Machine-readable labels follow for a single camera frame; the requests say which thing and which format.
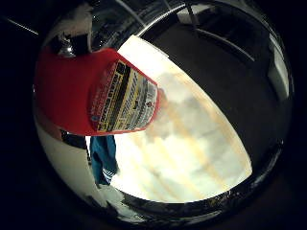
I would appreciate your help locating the red spray bottle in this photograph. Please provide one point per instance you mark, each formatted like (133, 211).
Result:
(70, 92)

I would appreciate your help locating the blue striped cloth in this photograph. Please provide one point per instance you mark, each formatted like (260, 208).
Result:
(104, 159)

